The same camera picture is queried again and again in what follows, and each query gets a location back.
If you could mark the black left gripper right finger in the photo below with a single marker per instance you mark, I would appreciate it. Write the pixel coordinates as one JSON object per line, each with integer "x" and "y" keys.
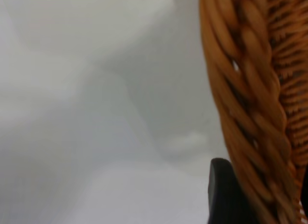
{"x": 305, "y": 190}

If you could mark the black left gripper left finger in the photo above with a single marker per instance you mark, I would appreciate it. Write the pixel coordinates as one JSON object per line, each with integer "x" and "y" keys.
{"x": 223, "y": 197}

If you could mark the orange woven wicker basket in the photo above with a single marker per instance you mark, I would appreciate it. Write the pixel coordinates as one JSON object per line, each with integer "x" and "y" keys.
{"x": 252, "y": 89}

